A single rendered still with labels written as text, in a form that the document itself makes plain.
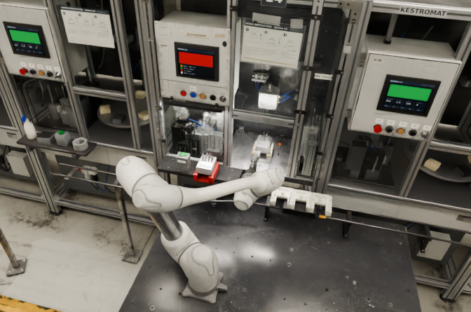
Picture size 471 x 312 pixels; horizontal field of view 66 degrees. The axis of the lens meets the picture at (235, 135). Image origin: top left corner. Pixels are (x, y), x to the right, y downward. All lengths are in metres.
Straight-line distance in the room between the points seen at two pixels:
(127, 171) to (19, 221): 2.24
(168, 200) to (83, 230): 2.01
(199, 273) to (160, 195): 0.59
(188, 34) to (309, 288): 1.50
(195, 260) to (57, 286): 1.49
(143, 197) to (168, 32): 0.98
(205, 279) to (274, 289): 0.41
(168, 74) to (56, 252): 1.82
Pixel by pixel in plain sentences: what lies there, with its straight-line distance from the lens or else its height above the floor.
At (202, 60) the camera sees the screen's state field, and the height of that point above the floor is 1.65.
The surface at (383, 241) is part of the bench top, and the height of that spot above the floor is 0.68.
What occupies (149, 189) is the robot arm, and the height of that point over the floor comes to 1.50.
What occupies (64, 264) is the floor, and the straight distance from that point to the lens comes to 3.22.
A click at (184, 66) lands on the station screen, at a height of 1.60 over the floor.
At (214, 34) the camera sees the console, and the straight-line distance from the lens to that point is 1.94.
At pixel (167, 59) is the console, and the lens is 2.10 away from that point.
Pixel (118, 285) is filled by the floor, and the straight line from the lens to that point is 2.99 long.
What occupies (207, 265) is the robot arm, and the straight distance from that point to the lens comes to 1.86.
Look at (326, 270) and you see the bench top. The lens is 2.23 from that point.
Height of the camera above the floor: 2.46
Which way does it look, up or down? 36 degrees down
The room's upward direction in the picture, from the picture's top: 2 degrees clockwise
